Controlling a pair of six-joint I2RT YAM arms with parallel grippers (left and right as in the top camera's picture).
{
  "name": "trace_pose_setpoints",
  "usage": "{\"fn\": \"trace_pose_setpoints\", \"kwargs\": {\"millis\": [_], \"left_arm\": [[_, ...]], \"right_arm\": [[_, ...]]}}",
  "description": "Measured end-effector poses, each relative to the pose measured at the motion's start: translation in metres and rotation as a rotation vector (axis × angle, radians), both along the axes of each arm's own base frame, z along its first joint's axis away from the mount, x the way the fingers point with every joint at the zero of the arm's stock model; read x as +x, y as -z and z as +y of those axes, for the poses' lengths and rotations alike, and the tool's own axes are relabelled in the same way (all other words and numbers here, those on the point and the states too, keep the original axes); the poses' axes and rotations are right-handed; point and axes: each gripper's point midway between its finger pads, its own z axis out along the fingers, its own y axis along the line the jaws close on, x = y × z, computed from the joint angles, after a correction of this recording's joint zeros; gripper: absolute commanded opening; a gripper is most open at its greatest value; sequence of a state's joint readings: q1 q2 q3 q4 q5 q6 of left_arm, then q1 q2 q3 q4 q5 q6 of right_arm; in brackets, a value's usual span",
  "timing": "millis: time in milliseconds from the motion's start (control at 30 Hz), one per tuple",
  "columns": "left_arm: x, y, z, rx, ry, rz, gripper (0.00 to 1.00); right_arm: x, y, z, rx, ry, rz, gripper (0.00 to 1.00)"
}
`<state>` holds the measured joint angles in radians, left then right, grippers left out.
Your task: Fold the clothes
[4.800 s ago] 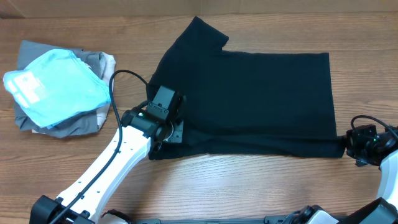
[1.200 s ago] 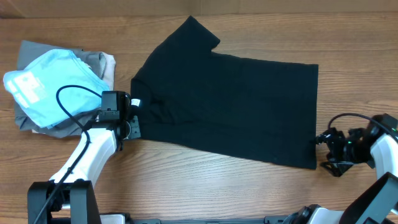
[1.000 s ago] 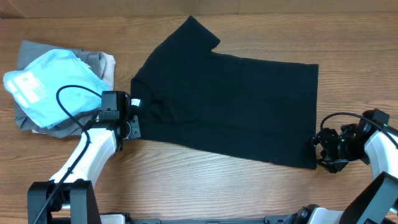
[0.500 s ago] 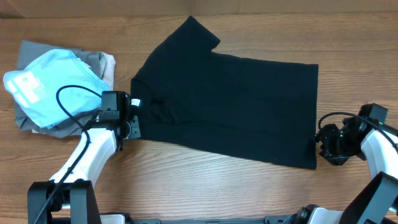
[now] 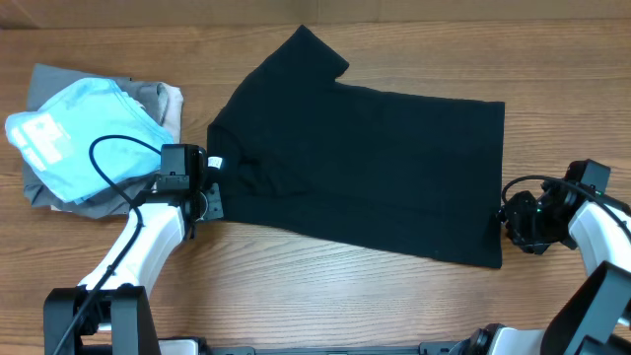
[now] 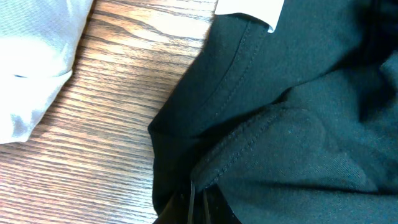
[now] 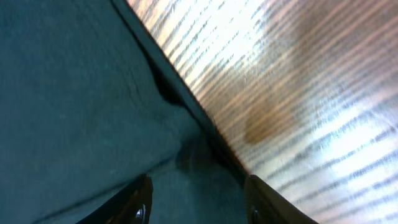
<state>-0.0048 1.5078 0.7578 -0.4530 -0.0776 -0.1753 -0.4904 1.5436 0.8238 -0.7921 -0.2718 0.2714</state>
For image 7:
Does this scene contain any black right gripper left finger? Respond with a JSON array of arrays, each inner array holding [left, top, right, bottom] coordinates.
[[77, 174, 153, 224]]

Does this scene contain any black t-shirt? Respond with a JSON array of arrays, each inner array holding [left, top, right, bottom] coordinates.
[[1, 1, 246, 223]]

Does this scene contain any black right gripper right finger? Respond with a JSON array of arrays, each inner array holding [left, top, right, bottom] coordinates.
[[244, 175, 317, 224]]

